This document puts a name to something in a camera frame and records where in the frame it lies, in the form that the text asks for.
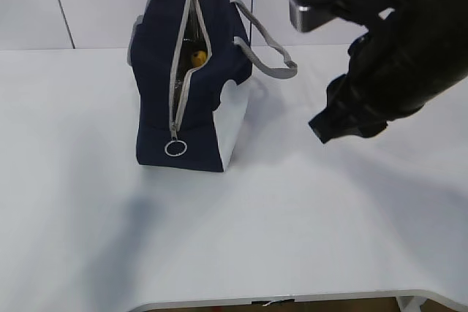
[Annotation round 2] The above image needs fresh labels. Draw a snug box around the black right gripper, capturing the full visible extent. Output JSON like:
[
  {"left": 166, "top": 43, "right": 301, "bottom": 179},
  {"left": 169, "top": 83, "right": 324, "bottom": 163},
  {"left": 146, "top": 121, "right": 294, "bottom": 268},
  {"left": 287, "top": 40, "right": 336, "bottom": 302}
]
[{"left": 309, "top": 34, "right": 426, "bottom": 143}]

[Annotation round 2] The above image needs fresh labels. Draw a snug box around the white paper tag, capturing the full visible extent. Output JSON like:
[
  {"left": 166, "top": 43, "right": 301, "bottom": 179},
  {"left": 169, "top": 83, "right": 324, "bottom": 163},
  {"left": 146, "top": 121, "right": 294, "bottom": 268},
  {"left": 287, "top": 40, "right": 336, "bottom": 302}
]
[{"left": 263, "top": 301, "right": 282, "bottom": 307}]

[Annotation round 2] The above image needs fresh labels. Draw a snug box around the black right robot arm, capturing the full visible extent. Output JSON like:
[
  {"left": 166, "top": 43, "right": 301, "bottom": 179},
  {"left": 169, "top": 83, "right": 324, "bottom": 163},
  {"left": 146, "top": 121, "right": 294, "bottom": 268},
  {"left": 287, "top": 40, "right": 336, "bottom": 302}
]
[{"left": 301, "top": 0, "right": 467, "bottom": 142}]

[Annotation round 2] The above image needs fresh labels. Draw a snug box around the yellow pear-shaped fruit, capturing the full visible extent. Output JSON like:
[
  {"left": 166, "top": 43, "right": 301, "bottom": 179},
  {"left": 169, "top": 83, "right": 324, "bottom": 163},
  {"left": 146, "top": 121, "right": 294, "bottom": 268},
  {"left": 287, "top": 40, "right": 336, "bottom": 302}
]
[{"left": 190, "top": 50, "right": 208, "bottom": 68}]

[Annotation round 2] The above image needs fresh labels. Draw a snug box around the navy blue lunch bag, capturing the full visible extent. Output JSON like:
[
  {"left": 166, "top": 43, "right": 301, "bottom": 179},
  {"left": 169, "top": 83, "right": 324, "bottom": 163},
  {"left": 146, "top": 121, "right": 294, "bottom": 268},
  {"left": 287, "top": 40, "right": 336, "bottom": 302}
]
[{"left": 128, "top": 0, "right": 298, "bottom": 172}]

